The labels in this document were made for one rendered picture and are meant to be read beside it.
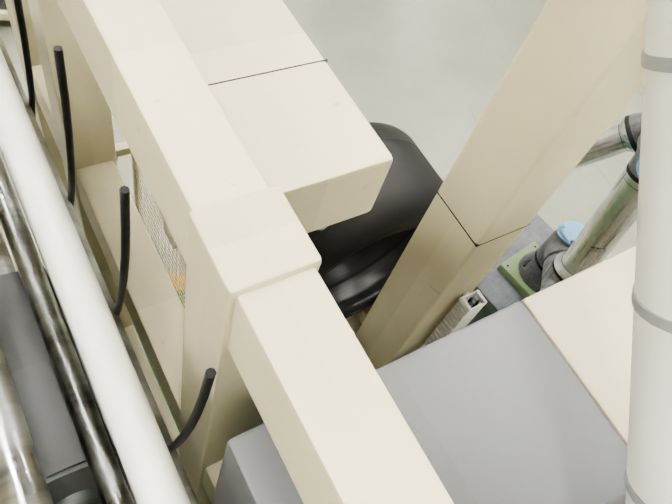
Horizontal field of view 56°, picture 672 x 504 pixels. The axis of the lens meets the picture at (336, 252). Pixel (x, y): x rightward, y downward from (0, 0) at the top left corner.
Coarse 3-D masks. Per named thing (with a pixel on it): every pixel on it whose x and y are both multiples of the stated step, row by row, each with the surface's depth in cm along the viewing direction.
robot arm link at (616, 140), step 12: (624, 120) 182; (636, 120) 179; (612, 132) 184; (624, 132) 181; (636, 132) 178; (600, 144) 186; (612, 144) 184; (624, 144) 183; (636, 144) 180; (588, 156) 189; (600, 156) 188; (612, 156) 188; (576, 168) 196
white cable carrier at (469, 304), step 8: (464, 296) 132; (472, 296) 135; (480, 296) 133; (456, 304) 134; (464, 304) 131; (472, 304) 136; (480, 304) 132; (456, 312) 135; (464, 312) 132; (472, 312) 133; (448, 320) 138; (456, 320) 136; (464, 320) 137; (440, 328) 142; (448, 328) 139; (456, 328) 139; (432, 336) 146; (440, 336) 143; (424, 344) 151
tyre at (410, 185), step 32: (384, 128) 150; (416, 160) 149; (384, 192) 137; (416, 192) 141; (352, 224) 135; (384, 224) 138; (416, 224) 146; (352, 256) 191; (384, 256) 188; (352, 288) 187
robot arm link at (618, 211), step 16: (640, 144) 172; (624, 176) 178; (608, 192) 187; (624, 192) 178; (608, 208) 185; (624, 208) 181; (592, 224) 193; (608, 224) 187; (624, 224) 185; (576, 240) 202; (592, 240) 194; (608, 240) 191; (560, 256) 212; (576, 256) 202; (592, 256) 198; (544, 272) 219; (560, 272) 208; (576, 272) 205; (544, 288) 213
